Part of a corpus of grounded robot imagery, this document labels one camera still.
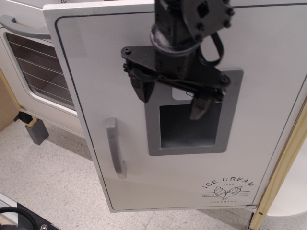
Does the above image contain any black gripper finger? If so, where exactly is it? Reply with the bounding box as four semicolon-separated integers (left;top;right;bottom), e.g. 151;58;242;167
123;63;156;103
189;89;226;120

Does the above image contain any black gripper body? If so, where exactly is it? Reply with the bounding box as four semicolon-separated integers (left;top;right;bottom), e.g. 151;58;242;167
121;46;231;92

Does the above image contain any white toy fridge door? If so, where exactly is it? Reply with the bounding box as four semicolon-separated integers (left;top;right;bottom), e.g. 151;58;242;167
43;0;307;212

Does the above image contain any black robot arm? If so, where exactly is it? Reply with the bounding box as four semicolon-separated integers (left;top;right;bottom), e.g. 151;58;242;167
121;0;235;120

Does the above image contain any grey ice dispenser recess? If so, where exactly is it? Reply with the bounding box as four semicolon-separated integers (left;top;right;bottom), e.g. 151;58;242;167
144;69;244;156

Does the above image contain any white toy oven door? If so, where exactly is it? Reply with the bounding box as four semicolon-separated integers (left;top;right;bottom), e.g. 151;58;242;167
0;2;84;138

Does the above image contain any grey kitchen foot block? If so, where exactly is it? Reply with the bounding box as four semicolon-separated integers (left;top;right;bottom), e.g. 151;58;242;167
25;120;49;145

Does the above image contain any brown cardboard box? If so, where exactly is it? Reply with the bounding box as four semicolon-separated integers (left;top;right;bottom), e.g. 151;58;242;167
0;70;20;131

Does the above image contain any grey fridge door handle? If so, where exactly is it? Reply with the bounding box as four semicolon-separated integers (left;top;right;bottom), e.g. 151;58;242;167
106;117;127;179

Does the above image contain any wooden side frame post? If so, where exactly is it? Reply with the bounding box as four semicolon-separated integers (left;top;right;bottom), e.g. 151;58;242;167
248;101;307;230

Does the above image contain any grey oven door handle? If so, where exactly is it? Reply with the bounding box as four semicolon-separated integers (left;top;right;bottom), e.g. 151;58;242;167
0;15;51;39

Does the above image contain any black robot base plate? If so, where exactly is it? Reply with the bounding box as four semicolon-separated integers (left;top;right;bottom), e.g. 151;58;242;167
16;202;59;230

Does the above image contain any black braided cable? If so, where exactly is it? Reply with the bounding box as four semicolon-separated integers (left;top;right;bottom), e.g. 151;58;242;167
0;206;36;230

